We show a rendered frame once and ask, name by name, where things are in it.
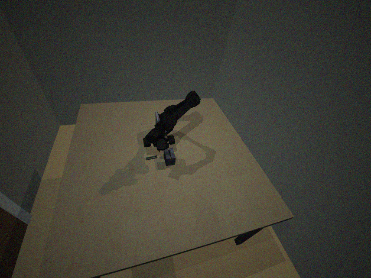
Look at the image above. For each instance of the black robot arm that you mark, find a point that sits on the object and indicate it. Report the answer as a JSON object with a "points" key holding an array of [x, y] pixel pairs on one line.
{"points": [[168, 120]]}

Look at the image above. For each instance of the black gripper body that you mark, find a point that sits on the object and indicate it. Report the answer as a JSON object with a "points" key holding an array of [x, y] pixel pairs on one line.
{"points": [[169, 138]]}

